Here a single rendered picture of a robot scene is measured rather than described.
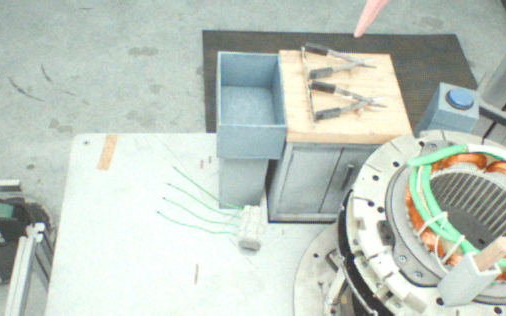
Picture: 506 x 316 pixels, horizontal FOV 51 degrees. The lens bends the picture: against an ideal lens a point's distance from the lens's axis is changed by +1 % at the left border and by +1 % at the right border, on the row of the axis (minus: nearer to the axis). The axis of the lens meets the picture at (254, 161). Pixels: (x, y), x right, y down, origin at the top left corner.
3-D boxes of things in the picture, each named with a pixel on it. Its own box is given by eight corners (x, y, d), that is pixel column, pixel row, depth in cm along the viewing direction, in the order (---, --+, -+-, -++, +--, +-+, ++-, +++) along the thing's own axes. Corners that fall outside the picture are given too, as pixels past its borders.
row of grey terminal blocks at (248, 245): (258, 257, 99) (261, 247, 96) (234, 252, 100) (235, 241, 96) (268, 214, 106) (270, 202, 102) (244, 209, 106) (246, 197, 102)
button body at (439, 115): (426, 198, 112) (478, 119, 92) (393, 189, 112) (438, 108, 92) (428, 173, 116) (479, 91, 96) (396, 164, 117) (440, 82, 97)
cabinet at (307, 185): (268, 224, 104) (287, 141, 83) (262, 150, 115) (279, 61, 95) (364, 225, 106) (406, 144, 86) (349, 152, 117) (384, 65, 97)
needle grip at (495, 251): (477, 275, 58) (506, 254, 53) (466, 262, 58) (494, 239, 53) (487, 269, 58) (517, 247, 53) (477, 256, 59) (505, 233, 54)
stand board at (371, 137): (286, 142, 83) (288, 132, 81) (277, 60, 95) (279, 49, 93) (408, 145, 85) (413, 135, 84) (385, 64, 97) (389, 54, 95)
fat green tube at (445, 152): (404, 174, 69) (409, 165, 67) (396, 150, 71) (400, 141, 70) (509, 169, 71) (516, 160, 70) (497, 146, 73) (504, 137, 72)
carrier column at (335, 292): (325, 307, 93) (355, 252, 76) (322, 294, 94) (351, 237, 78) (339, 306, 93) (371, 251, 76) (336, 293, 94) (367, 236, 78)
